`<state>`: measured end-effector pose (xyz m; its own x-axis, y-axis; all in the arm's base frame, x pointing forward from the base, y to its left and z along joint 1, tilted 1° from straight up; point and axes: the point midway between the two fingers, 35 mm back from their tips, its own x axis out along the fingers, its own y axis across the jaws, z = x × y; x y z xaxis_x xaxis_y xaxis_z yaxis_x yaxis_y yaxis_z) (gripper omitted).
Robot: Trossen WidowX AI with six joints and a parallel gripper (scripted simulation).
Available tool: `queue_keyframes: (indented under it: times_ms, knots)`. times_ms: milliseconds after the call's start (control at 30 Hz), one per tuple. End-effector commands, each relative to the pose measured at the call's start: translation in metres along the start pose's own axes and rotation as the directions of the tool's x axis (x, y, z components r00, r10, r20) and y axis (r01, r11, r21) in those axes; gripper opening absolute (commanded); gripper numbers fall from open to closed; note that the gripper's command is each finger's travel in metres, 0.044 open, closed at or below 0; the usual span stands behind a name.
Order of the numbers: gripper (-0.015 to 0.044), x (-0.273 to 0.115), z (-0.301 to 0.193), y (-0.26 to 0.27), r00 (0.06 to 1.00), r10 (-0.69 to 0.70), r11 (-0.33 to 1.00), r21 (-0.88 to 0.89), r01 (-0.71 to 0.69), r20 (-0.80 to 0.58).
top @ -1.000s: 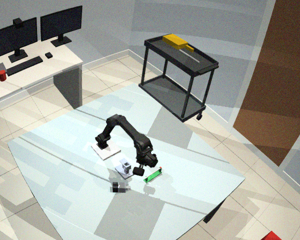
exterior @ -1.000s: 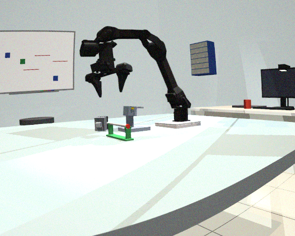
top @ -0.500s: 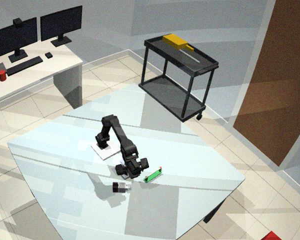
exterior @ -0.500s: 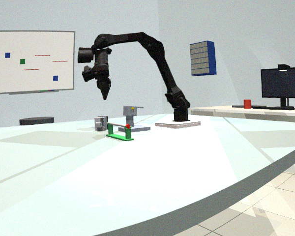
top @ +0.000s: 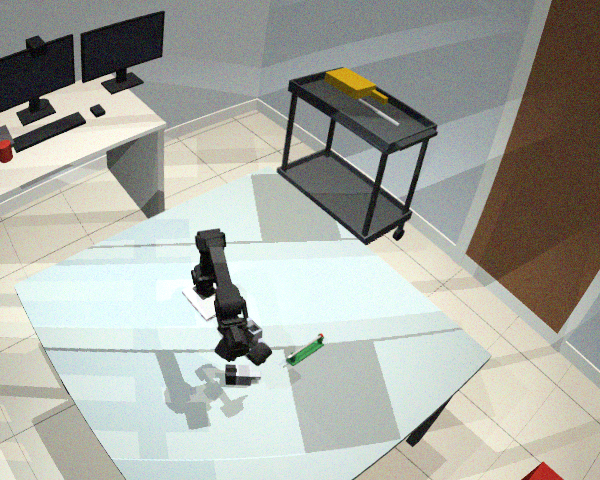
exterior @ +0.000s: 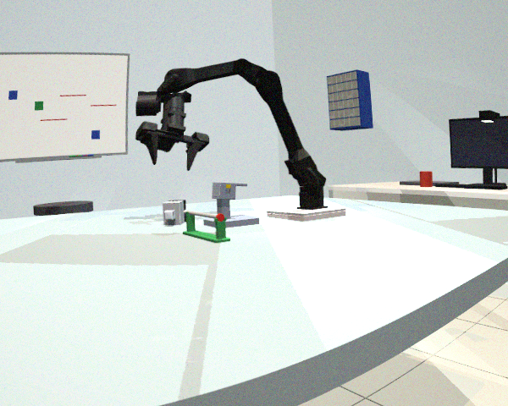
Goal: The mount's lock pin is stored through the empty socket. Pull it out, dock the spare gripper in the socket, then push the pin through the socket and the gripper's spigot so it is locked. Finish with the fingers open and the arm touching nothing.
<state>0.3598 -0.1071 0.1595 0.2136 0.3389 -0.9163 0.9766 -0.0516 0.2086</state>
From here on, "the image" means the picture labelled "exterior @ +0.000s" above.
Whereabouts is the long grey pin with red cap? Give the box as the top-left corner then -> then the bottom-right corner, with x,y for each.
184,211 -> 224,222

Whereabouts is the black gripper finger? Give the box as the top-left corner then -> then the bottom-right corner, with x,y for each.
140,131 -> 158,165
185,141 -> 205,171

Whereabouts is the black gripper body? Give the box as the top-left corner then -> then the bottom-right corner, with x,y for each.
135,107 -> 209,151

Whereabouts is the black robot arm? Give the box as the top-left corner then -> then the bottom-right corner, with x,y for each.
135,58 -> 328,210

